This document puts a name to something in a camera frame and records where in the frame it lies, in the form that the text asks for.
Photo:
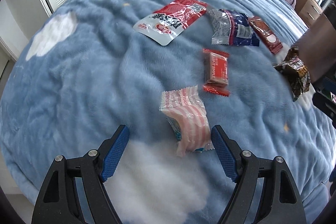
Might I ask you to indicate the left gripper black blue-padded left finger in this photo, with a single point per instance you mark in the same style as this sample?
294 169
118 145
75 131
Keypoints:
58 201

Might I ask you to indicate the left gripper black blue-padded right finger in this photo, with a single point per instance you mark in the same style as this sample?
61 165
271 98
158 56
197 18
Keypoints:
280 201

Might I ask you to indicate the brown black snack packet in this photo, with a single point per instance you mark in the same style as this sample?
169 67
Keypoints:
295 72

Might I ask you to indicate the wooden nightstand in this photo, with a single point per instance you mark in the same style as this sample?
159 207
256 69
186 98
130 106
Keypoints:
308 11

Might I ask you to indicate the dark red sauce packet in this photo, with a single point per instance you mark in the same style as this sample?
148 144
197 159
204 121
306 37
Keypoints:
267 36

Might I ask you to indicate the small red candy bar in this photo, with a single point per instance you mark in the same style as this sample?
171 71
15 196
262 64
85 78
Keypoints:
216 72

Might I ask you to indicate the silver blue snack packet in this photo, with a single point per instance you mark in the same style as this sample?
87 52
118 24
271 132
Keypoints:
231 28

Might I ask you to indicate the pink striped candy packet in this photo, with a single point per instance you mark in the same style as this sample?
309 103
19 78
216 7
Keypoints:
187 116

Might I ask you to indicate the blue cloud-pattern blanket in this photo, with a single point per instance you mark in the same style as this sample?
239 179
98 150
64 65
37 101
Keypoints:
86 71

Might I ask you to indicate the large red white snack bag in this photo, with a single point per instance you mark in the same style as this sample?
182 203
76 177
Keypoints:
165 24

